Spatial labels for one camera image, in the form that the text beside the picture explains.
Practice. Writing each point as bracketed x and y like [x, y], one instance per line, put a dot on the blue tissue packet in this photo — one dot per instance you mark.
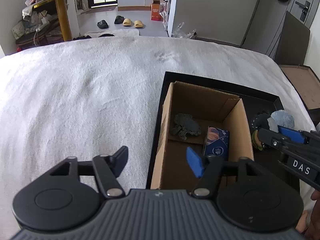
[216, 143]

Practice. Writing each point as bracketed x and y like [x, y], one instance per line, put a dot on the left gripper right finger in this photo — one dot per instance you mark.
[208, 169]

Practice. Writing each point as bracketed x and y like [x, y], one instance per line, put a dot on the dark grey knitted cloth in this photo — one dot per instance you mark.
[184, 125]

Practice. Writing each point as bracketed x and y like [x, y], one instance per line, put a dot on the beige slipper right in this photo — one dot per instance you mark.
[138, 24]

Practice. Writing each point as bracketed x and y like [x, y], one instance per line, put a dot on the clear plastic bag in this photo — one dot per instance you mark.
[180, 32]

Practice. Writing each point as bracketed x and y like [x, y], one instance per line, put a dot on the black tray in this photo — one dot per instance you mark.
[255, 101]

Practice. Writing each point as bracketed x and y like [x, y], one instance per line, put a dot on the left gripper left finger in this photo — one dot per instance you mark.
[107, 168]

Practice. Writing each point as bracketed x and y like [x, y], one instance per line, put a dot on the black slipper far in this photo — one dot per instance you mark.
[119, 19]

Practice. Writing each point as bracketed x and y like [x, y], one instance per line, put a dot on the orange cardboard box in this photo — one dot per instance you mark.
[155, 10]

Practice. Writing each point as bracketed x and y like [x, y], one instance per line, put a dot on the black slipper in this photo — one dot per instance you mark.
[102, 24]
[119, 19]

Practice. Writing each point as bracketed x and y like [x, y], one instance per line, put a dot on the clutter pile under table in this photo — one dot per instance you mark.
[40, 29]

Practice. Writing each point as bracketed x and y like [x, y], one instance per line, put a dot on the white shelf unit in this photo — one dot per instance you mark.
[168, 15]

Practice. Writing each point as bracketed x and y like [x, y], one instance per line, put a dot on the brown cardboard box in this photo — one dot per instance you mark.
[208, 107]

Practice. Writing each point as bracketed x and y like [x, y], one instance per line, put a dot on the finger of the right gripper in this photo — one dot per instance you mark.
[272, 139]
[294, 135]

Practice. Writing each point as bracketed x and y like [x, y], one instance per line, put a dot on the beige slipper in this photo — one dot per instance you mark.
[138, 24]
[127, 22]

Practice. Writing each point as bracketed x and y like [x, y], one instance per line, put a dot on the white fuzzy blanket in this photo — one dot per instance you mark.
[88, 97]

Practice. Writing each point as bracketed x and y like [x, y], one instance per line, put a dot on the black slipper near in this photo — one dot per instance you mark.
[102, 24]

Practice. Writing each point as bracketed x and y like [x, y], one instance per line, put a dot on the light blue fluffy plush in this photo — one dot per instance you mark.
[283, 119]

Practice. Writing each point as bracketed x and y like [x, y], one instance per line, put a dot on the beige slipper left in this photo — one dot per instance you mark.
[127, 22]

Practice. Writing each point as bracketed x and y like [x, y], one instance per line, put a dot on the white soft object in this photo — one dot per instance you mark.
[273, 126]

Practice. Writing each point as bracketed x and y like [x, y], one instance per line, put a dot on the orange round soft toy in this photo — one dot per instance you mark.
[255, 141]

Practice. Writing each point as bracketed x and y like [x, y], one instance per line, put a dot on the person's right hand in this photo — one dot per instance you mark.
[313, 231]

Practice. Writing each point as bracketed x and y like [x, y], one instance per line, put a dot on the yellow round table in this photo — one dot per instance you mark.
[62, 16]

